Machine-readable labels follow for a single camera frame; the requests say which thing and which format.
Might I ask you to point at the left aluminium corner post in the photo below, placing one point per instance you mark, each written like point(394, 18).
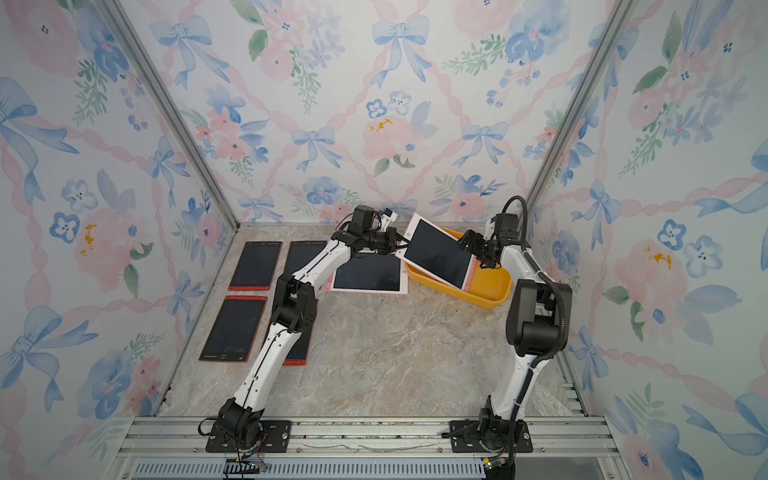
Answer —
point(117, 19)

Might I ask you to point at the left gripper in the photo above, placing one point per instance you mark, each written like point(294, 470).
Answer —
point(392, 239)

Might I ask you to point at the yellow plastic storage box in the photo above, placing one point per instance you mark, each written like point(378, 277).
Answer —
point(487, 288)

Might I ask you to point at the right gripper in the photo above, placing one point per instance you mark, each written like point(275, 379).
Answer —
point(474, 243)

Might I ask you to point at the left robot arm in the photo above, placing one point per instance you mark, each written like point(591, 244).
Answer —
point(293, 313)

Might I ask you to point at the red writing tablet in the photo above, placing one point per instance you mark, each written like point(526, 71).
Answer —
point(300, 253)
point(256, 266)
point(234, 330)
point(298, 354)

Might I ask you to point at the aluminium corner post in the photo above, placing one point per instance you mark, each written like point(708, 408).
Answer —
point(117, 19)
point(614, 29)

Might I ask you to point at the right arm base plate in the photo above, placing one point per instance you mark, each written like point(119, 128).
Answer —
point(468, 436)

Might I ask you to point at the right aluminium corner post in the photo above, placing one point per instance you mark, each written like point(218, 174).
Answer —
point(614, 29)

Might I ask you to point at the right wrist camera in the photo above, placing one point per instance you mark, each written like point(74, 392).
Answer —
point(506, 229)

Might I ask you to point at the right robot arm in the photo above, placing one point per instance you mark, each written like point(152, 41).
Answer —
point(536, 330)

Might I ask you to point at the aluminium front rail frame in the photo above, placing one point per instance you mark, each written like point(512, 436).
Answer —
point(368, 448)

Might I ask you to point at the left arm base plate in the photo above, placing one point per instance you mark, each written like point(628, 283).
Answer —
point(264, 436)

